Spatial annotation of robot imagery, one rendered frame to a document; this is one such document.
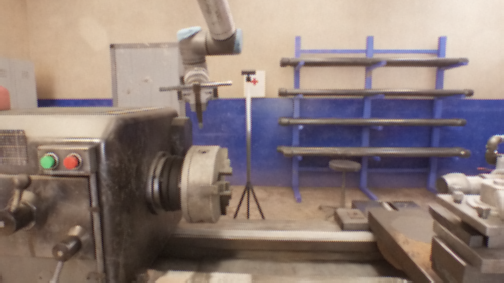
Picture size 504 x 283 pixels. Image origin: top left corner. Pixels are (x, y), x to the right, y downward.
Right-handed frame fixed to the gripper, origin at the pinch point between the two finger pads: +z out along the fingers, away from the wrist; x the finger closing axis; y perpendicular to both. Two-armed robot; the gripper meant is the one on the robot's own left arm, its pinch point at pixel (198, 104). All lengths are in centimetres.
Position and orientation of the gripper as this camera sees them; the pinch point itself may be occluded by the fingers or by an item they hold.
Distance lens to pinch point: 77.2
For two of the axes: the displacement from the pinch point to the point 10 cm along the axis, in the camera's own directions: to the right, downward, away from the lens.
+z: 2.0, 4.6, -8.6
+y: -0.1, -8.8, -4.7
